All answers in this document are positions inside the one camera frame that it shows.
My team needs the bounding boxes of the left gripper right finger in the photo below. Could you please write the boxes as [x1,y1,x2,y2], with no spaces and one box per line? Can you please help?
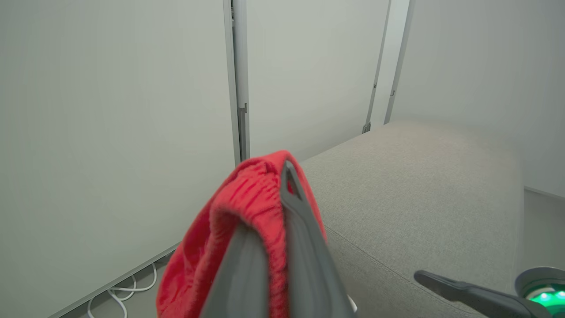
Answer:
[280,161,356,318]

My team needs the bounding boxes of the red fleece garment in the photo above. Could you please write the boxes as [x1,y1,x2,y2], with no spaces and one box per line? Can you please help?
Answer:
[156,150,329,318]

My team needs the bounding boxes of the grey metal partition post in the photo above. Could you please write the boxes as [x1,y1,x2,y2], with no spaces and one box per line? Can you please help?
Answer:
[383,0,415,125]
[362,0,392,134]
[223,0,250,166]

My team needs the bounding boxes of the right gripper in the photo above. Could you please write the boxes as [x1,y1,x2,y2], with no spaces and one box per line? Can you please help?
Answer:
[414,266,565,318]

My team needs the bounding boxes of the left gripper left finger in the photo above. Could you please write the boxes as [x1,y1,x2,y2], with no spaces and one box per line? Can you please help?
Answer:
[201,223,270,318]

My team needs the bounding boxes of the white cable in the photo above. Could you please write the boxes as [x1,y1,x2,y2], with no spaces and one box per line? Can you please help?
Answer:
[87,263,158,318]

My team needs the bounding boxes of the grey fabric sofa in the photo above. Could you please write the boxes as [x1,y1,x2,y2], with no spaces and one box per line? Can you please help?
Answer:
[300,120,526,318]

